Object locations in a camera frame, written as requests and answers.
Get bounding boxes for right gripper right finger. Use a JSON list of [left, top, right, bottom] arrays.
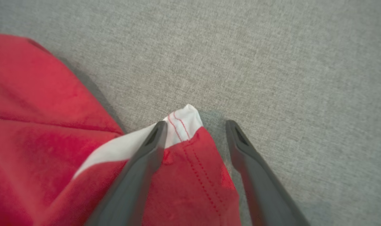
[[226, 120, 310, 226]]

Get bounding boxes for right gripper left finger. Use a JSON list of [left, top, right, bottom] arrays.
[[85, 121, 168, 226]]

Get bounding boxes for red shorts with white stripe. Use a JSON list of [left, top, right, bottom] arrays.
[[0, 33, 242, 226]]

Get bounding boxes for grey fabric sofa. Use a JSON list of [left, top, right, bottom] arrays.
[[0, 0, 381, 226]]

